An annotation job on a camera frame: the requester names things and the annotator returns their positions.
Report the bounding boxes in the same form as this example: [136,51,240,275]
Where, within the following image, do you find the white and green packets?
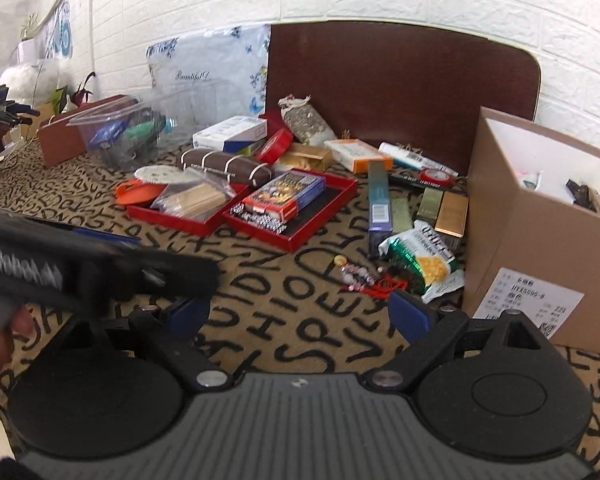
[517,169,544,192]

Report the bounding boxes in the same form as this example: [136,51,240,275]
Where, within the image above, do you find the white round perforated disc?
[133,164,187,187]

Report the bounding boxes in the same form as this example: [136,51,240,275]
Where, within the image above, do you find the white plastic bag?
[0,59,45,107]

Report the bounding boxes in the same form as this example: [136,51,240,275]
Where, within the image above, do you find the blue wall poster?
[44,0,74,59]

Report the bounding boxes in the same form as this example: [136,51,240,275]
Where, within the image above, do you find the shiny gold box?
[434,192,470,252]

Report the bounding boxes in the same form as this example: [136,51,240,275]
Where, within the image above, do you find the white and blue medicine box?
[192,115,269,154]

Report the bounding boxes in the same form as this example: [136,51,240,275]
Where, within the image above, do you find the brown cardboard shoe box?
[461,106,600,356]

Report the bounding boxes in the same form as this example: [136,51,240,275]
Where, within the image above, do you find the olive green box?
[416,187,449,227]
[390,197,414,237]

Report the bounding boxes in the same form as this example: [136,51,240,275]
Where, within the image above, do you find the long blue box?
[367,159,394,262]

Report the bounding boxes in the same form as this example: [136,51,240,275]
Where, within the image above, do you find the white tube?
[378,142,462,179]

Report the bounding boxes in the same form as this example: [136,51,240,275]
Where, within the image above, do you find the dark brown item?
[565,178,599,211]

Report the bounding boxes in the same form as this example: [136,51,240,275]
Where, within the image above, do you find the small red box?
[259,111,287,132]

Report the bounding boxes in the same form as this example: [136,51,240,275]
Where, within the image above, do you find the floral plastic bag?
[145,24,272,127]

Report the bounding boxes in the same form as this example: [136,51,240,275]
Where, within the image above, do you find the playing card box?
[242,170,327,222]

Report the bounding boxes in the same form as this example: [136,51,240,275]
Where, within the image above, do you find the yellow green box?
[224,139,267,157]

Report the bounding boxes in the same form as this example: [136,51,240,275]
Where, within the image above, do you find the brown case with white bands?
[176,148,276,189]

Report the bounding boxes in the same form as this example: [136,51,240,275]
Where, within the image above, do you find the blue packet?
[87,121,128,152]

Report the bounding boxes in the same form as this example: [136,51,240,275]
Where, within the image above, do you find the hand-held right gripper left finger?
[42,296,234,394]

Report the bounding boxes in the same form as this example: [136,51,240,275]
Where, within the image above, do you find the red and white round tin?
[419,168,457,187]

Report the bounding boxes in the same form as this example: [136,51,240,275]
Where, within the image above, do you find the bead charm with red tassel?
[333,254,409,302]

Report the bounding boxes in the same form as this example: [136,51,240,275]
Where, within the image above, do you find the brown wooden desktop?
[265,21,542,177]

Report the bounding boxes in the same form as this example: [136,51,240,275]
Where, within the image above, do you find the black camera rig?
[0,84,35,128]

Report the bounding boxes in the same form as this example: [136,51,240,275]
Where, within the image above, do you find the herb sachet bag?
[278,93,339,146]

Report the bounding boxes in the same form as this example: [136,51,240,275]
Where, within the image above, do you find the clear plastic container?
[72,84,217,172]

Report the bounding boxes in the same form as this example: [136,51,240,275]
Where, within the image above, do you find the orange plastic lid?
[115,180,169,206]

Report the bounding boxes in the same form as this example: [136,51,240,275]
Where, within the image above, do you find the potted plant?
[54,71,97,112]

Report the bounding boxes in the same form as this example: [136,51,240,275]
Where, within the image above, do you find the green snack packet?
[378,228,466,305]

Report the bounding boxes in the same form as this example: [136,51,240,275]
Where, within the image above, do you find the red tray with steel balls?
[222,171,359,254]

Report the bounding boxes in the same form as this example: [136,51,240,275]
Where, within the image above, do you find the bag of toothpicks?
[152,167,239,222]

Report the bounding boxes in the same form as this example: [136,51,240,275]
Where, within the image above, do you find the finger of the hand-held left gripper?
[30,216,143,249]

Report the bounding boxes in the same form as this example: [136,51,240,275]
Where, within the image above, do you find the string of steel balls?
[228,204,287,235]

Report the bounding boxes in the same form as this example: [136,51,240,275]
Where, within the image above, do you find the red tape roll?
[257,128,294,165]

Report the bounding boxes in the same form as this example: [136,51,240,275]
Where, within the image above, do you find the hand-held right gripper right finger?
[365,290,557,394]

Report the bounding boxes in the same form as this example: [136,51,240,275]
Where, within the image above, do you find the dark red box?
[37,94,142,168]

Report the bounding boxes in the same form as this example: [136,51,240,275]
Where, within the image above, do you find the red tray with toothpicks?
[126,180,252,238]

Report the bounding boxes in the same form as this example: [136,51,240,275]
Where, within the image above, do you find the white and orange medicine box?
[324,138,395,175]

